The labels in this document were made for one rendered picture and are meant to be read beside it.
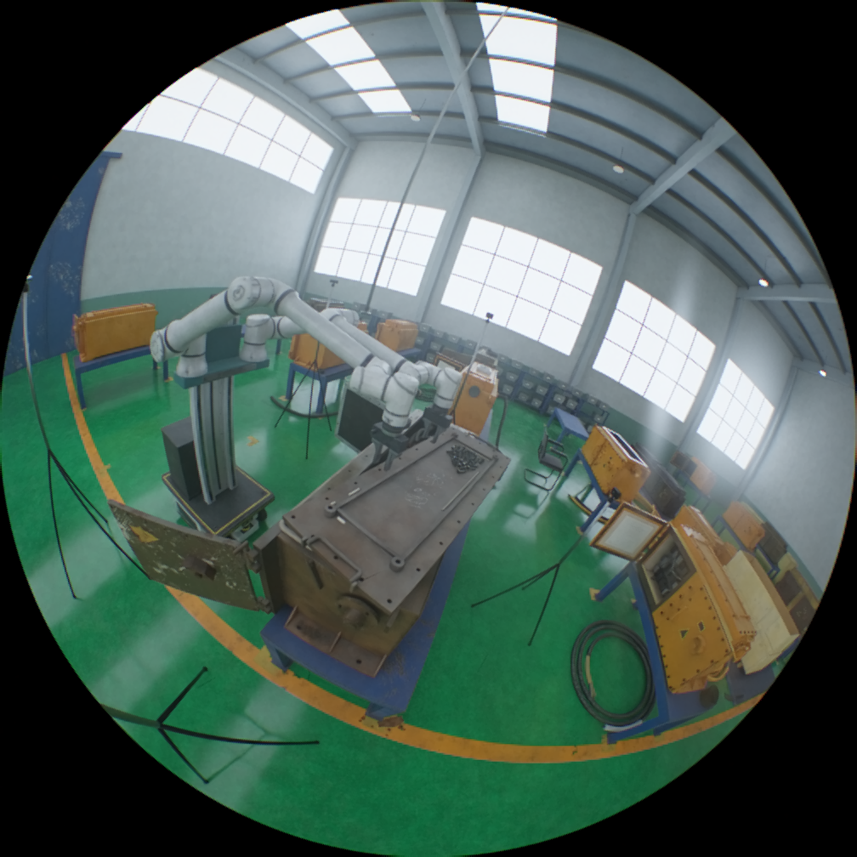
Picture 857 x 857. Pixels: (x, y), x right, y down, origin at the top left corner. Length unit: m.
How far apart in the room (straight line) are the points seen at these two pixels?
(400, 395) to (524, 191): 11.02
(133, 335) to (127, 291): 4.00
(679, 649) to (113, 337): 7.42
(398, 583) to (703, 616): 2.28
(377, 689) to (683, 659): 2.13
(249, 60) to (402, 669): 12.46
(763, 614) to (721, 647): 3.34
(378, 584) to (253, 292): 1.00
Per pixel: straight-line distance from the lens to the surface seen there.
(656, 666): 2.79
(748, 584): 5.96
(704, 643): 2.53
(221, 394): 2.12
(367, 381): 0.89
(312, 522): 0.93
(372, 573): 0.84
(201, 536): 1.10
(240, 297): 1.06
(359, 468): 1.22
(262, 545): 1.04
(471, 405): 3.71
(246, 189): 11.06
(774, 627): 5.67
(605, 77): 8.39
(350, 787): 2.11
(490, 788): 2.37
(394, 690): 1.48
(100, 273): 9.16
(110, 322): 5.36
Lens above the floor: 2.06
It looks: 24 degrees down
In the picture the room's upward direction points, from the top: 20 degrees clockwise
